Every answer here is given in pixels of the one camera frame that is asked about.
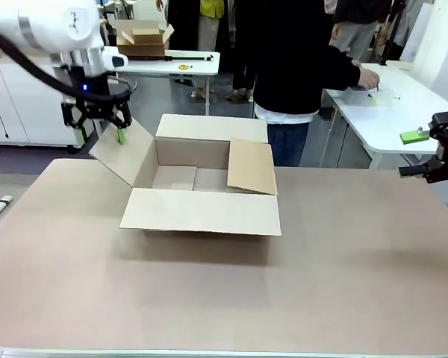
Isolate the bystander in grey trousers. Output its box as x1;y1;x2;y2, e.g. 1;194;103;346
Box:
327;0;393;63

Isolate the white cabinet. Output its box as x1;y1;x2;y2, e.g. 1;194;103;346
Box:
0;47;99;149

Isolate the small open cardboard box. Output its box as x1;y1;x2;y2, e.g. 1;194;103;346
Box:
115;19;175;58

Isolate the bystander in yellow top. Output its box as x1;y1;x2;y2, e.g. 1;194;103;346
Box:
196;0;225;101

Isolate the brown cardboard packing box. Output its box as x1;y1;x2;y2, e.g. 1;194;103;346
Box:
88;113;283;239

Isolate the long black rod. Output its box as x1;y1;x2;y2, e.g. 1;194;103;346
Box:
126;54;215;62

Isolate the person's right forearm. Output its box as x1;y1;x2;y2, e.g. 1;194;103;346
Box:
330;45;362;92

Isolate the white leaning board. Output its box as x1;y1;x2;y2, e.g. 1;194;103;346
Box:
399;0;448;110

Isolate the black stand pole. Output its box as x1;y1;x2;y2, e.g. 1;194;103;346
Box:
385;0;403;67

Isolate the person's right hand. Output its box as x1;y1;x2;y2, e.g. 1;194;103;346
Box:
357;66;381;92

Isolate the large white side table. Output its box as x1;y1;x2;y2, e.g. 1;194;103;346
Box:
322;62;448;169

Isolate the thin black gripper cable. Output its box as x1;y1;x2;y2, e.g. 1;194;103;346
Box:
107;77;138;101

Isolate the bystander in dark trousers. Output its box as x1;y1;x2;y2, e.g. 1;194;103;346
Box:
225;44;255;104

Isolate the white table with grey legs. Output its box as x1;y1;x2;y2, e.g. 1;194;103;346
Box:
111;51;221;117

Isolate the person in black sweater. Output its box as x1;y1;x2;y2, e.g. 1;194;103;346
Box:
246;0;361;168

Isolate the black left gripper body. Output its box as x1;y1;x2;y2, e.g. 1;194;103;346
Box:
63;65;115;121

